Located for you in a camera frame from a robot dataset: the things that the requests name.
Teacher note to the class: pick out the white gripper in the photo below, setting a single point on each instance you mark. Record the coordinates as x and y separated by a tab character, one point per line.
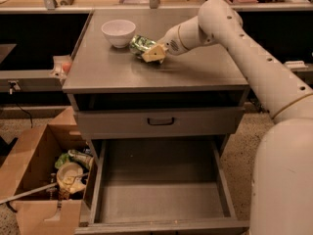
170	43

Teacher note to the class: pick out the grey drawer cabinet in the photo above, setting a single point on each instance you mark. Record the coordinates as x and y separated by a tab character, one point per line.
104	78

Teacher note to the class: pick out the long grey stick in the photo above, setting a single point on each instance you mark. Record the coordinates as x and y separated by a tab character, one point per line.
36	190

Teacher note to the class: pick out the crumpled tan paper bag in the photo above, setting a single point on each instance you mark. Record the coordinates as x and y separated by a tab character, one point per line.
69	178

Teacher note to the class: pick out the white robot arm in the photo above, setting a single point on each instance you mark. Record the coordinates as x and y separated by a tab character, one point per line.
282	180

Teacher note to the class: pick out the white ceramic bowl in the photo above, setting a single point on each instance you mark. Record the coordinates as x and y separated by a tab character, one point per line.
119	33

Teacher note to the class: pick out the brown cardboard box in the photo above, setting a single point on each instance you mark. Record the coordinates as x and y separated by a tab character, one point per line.
30	165

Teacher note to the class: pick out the green chip bag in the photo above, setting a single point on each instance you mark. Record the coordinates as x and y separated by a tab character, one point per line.
76	157

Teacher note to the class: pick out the closed grey top drawer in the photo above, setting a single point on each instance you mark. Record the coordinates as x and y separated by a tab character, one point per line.
133	123

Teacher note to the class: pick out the small orange ball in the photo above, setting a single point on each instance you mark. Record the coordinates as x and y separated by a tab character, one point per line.
66	67

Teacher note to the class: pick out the black drawer handle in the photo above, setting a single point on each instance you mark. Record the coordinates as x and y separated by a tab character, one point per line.
160	121

